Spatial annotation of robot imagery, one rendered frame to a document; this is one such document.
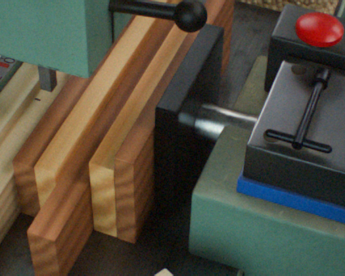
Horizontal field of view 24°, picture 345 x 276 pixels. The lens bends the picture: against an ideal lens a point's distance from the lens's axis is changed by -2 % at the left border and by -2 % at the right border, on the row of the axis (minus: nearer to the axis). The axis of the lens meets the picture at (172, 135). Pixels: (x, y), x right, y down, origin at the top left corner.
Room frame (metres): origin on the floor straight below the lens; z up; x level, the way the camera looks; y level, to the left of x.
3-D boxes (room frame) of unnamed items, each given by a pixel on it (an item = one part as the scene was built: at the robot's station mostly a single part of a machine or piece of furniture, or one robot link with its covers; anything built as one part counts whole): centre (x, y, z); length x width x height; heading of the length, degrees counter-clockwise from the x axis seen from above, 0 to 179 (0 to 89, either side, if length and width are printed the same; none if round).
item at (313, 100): (0.35, -0.08, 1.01); 0.07 x 0.04 x 0.01; 160
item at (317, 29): (0.40, -0.09, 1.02); 0.03 x 0.03 x 0.01
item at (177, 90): (0.38, -0.04, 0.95); 0.09 x 0.07 x 0.09; 160
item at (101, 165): (0.40, 0.02, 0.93); 0.15 x 0.02 x 0.07; 160
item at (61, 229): (0.40, 0.04, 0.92); 0.23 x 0.02 x 0.05; 160
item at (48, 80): (0.42, 0.09, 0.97); 0.01 x 0.01 x 0.05; 70
